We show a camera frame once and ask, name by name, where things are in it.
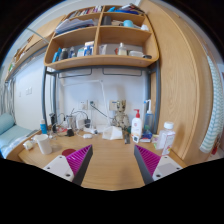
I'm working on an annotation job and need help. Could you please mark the blue small bottle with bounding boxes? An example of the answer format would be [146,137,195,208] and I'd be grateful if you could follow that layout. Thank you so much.
[40,119,47,134]

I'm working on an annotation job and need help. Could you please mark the teal bed pillow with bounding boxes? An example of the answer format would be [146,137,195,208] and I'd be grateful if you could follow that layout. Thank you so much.
[0,113,15,135]

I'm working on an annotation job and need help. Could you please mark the blue pump spray bottle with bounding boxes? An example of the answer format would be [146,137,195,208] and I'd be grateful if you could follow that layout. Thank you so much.
[144,99,154,132]

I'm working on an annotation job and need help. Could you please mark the red round coaster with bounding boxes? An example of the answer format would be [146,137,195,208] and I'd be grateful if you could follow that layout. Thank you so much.
[62,149,76,156]

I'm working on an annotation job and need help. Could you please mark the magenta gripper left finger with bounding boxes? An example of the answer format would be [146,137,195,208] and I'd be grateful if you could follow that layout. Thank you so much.
[42,144,94,186]

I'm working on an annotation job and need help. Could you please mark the white tissue pack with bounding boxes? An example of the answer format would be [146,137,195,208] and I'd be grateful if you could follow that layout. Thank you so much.
[102,126,123,140]

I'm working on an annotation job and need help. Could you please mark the Groot figurine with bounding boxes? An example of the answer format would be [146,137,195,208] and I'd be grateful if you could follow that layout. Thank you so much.
[113,100,130,130]

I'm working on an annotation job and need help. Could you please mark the black desk gadget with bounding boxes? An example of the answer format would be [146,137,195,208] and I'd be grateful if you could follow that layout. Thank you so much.
[49,113,57,133]

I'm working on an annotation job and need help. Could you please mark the clear water bottle white cap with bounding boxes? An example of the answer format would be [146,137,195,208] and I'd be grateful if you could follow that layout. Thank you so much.
[156,122,175,155]

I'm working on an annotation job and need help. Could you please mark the wooden wardrobe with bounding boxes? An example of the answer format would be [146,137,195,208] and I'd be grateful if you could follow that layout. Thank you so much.
[140,0,213,165]

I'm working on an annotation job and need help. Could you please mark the white computer mouse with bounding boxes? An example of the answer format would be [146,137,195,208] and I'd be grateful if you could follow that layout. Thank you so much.
[83,134,93,139]

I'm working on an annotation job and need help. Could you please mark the wooden wall shelf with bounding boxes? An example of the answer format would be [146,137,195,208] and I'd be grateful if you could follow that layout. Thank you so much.
[44,6,159,70]

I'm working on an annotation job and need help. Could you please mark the white plastic cup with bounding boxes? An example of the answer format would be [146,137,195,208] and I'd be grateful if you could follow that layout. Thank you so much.
[36,134,52,155]

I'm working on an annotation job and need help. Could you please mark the white tape roll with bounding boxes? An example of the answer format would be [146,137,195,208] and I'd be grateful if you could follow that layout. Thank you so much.
[23,140,33,150]

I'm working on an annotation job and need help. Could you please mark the white pump bottle red top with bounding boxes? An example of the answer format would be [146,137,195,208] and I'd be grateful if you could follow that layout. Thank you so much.
[131,109,142,137]

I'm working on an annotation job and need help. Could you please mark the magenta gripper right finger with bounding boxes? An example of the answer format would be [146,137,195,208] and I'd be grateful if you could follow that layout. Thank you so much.
[133,144,184,185]

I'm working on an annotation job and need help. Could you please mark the striped hanging towel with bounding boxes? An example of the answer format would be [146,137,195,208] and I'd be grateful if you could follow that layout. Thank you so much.
[200,56,224,153]

